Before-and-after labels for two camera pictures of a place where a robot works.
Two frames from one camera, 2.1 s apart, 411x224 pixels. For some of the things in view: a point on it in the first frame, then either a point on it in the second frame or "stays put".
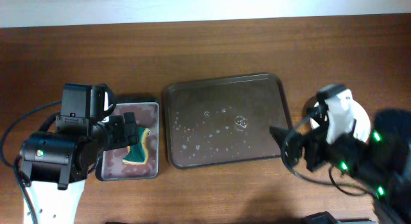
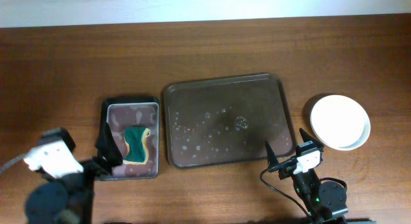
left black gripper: (121, 125) -> (105, 166)
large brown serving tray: (225, 119) stays put
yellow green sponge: (137, 153) stays put
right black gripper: (311, 137) -> (287, 171)
